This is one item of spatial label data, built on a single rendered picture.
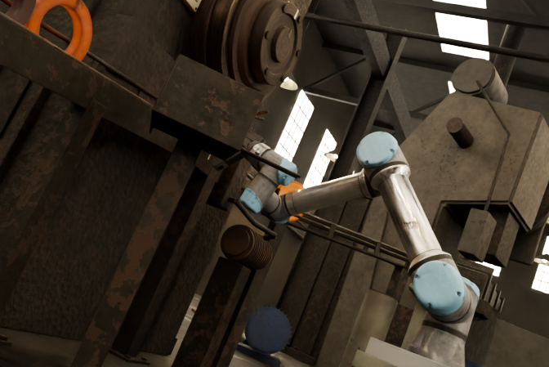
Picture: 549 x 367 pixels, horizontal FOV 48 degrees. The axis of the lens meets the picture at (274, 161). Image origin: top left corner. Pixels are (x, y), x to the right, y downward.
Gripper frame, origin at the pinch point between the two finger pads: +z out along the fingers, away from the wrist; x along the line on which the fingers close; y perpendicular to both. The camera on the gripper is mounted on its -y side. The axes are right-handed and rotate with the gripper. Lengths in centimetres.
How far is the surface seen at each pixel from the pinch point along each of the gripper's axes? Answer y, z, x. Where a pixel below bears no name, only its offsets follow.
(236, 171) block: -4.9, -6.4, -20.2
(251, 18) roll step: 34.7, 0.8, 16.6
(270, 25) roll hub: 37.2, -3.4, 11.9
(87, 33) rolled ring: -4, -4, 66
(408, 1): 460, 361, -741
